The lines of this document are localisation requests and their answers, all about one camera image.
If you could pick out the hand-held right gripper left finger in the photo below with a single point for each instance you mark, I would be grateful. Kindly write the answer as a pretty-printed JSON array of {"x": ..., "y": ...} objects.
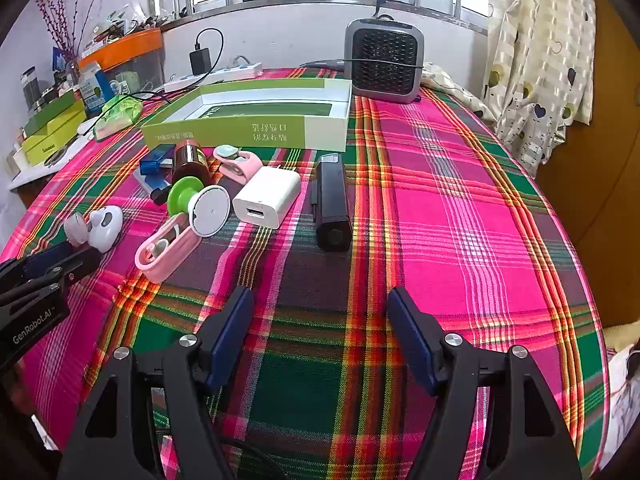
[{"x": 231, "y": 332}]

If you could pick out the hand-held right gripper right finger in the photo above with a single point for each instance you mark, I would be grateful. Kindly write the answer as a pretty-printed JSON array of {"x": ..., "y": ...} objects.
[{"x": 409, "y": 332}]

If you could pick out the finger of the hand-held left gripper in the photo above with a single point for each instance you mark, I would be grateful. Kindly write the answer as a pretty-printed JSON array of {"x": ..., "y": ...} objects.
[
  {"x": 47, "y": 260},
  {"x": 82, "y": 262}
]

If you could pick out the white panda suction holder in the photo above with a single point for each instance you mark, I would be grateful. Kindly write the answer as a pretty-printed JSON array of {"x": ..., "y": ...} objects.
[{"x": 105, "y": 227}]

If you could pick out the pink clip with white cap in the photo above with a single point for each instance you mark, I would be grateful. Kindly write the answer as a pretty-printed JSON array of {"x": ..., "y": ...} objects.
[{"x": 170, "y": 252}]

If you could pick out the green and white suction holder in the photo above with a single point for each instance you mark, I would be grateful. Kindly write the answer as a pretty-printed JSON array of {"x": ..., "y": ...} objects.
[{"x": 212, "y": 210}]

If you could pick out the blue plastic box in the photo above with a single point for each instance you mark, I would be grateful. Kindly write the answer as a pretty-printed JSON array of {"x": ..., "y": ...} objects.
[{"x": 156, "y": 160}]

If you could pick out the white charger adapter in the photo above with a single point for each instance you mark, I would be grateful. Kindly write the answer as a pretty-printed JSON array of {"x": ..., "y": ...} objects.
[{"x": 270, "y": 192}]

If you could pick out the brown bottle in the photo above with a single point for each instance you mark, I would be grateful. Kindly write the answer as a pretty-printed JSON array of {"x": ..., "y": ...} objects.
[{"x": 190, "y": 162}]

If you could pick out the black rectangular device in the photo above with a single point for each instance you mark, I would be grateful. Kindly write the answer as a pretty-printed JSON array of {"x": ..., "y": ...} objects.
[{"x": 331, "y": 200}]

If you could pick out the pink clip with teal disc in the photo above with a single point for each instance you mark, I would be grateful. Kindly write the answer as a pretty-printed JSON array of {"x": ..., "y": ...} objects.
[{"x": 240, "y": 165}]

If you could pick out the green and white cardboard box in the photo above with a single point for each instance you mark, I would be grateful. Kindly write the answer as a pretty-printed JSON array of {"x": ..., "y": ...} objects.
[{"x": 250, "y": 132}]

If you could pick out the scissors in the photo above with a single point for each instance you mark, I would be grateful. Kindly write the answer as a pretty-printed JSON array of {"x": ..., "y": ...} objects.
[{"x": 56, "y": 156}]

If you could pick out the lime green cardboard box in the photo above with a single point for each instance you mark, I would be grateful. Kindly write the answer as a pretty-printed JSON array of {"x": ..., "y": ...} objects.
[{"x": 50, "y": 147}]

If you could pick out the pink plaid blanket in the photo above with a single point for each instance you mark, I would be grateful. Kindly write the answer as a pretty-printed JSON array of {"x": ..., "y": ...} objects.
[{"x": 450, "y": 210}]

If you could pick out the dark green cardboard box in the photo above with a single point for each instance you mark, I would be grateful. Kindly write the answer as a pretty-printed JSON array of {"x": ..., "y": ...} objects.
[{"x": 52, "y": 112}]

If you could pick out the green wipes packet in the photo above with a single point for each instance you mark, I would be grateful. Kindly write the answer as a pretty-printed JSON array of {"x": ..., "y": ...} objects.
[{"x": 120, "y": 112}]

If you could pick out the dark glass jar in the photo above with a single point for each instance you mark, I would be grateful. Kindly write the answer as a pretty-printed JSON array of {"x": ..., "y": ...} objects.
[{"x": 31, "y": 90}]

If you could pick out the blue and white carton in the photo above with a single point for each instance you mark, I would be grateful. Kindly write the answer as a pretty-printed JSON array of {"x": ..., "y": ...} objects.
[{"x": 94, "y": 90}]

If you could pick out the storage bin with orange lid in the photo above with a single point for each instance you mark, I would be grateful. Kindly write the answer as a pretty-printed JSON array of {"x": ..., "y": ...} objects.
[{"x": 125, "y": 47}]

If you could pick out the white and blue power strip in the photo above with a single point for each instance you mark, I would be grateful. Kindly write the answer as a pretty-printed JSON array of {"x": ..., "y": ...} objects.
[{"x": 215, "y": 77}]

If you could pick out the black power adapter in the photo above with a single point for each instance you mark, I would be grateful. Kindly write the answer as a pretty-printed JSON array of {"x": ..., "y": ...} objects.
[{"x": 200, "y": 61}]

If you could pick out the dried flower branches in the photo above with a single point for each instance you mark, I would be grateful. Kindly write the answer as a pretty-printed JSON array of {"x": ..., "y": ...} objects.
[{"x": 65, "y": 20}]

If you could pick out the wooden wardrobe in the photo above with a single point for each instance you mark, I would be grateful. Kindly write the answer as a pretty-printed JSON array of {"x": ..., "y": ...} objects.
[{"x": 600, "y": 160}]

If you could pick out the grey portable heater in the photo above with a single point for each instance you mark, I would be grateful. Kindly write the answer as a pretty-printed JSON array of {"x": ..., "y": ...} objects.
[{"x": 384, "y": 60}]

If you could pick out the cream patterned curtain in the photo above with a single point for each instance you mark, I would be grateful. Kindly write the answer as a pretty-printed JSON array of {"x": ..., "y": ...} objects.
[{"x": 540, "y": 60}]

